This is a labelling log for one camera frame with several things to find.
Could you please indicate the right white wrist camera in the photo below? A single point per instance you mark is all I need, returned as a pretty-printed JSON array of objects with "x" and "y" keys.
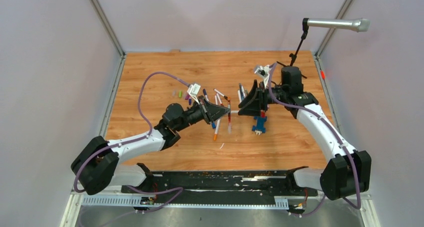
[{"x": 264, "y": 73}]

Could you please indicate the silver microphone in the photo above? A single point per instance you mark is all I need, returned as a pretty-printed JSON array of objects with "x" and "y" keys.
[{"x": 356, "y": 25}]

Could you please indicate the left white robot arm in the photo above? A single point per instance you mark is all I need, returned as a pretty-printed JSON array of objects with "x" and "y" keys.
[{"x": 100, "y": 163}]

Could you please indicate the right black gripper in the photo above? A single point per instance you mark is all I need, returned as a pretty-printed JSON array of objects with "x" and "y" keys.
[{"x": 252, "y": 104}]

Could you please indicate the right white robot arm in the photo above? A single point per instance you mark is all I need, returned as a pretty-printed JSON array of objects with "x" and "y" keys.
[{"x": 347, "y": 171}]

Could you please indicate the black microphone tripod stand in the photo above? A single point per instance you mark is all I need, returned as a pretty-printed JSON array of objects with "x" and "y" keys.
[{"x": 293, "y": 56}]

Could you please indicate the dark red cap marker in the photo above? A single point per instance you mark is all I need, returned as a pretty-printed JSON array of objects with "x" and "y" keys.
[{"x": 219, "y": 99}]

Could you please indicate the clear cap grey pen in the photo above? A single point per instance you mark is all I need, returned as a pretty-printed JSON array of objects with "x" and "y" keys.
[{"x": 241, "y": 90}]

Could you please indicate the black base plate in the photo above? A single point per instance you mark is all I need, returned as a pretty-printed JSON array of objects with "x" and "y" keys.
[{"x": 228, "y": 187}]

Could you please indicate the blue red toy robot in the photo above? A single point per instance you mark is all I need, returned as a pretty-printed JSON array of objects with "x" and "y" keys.
[{"x": 259, "y": 127}]

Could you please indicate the grey slotted cable duct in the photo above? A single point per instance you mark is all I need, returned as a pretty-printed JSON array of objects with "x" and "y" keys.
[{"x": 144, "y": 202}]

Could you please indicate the orange red cap marker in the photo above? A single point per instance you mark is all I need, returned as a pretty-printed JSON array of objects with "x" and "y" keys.
[{"x": 229, "y": 128}]

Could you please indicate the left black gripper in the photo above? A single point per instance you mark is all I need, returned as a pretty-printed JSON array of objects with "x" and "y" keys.
[{"x": 210, "y": 112}]

